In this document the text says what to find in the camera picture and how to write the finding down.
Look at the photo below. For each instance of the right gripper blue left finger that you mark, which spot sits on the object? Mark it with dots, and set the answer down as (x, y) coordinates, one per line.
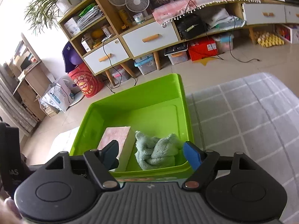
(108, 155)

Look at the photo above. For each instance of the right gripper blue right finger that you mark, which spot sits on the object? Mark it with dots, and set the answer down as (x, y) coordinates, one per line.
(192, 154)

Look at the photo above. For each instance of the pink sponge block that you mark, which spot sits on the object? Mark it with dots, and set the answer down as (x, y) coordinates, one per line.
(125, 137)

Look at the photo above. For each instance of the green fluffy towel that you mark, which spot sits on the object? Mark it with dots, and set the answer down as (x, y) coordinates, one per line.
(155, 153)

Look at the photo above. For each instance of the green plastic storage bin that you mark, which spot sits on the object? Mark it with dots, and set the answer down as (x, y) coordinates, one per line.
(156, 108)

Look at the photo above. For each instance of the person's left hand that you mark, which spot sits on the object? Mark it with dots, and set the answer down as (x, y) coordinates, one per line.
(9, 213)

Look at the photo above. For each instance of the red printed bucket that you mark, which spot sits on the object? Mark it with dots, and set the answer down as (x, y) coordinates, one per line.
(89, 84)

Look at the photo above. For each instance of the grey checked bed sheet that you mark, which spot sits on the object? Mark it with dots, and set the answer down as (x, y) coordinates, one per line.
(256, 115)

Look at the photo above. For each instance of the white paper shopping bag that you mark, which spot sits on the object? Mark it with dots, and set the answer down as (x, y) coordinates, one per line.
(58, 95)

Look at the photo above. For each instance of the wooden desk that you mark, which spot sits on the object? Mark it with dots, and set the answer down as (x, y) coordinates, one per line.
(33, 79)

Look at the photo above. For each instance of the clear box blue lid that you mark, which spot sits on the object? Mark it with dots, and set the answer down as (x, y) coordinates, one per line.
(146, 64)

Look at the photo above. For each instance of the red cardboard box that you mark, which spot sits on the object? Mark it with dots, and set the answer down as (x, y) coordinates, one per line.
(202, 48)

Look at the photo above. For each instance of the white drawer TV cabinet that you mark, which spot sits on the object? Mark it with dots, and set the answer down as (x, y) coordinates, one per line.
(150, 36)

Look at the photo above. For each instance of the black bag on shelf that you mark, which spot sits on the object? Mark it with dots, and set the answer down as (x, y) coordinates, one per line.
(190, 26)

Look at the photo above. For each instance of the wooden shelf cabinet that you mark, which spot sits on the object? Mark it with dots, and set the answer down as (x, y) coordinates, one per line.
(99, 44)

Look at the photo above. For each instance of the yellow egg tray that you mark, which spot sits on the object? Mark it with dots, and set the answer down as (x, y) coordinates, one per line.
(267, 39)

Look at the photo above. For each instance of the pink tasselled cloth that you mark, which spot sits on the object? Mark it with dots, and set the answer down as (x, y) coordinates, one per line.
(178, 9)

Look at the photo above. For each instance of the small white fan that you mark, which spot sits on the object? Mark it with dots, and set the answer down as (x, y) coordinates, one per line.
(138, 7)

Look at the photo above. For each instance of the potted green plant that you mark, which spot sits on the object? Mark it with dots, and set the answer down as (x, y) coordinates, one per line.
(40, 14)

